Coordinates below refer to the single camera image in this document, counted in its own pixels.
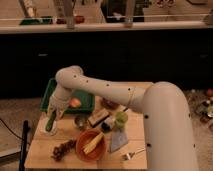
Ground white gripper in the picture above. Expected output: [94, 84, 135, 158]
[46, 87, 72, 128]

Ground green pepper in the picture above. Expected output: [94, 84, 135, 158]
[45, 111, 56, 132]

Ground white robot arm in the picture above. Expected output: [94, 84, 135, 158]
[49, 66, 199, 171]

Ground white paper cup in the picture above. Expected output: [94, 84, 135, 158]
[39, 117, 57, 136]

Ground small metal cup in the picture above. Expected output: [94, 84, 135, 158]
[74, 115, 87, 130]

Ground light green cup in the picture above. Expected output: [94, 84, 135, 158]
[115, 112, 128, 129]

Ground orange peach fruit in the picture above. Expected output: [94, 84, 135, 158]
[69, 97, 82, 108]

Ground green plastic tray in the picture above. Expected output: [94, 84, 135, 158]
[40, 78, 95, 114]

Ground orange clay bowl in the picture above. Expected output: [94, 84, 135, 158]
[76, 129, 106, 162]

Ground bunch of dark grapes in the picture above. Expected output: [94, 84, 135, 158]
[52, 140, 76, 162]

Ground wooden block brush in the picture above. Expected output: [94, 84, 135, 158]
[88, 109, 109, 127]

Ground yellow corn cob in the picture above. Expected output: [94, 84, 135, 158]
[83, 133, 104, 154]

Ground black marker pen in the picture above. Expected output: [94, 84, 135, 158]
[99, 108, 127, 128]

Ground black round small object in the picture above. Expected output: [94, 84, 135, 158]
[101, 122, 112, 132]

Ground dark purple bowl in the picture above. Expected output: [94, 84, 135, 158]
[101, 98, 119, 110]

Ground grey blue cloth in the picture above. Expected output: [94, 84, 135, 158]
[109, 129, 128, 153]

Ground black stand post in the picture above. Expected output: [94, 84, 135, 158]
[19, 120, 30, 171]

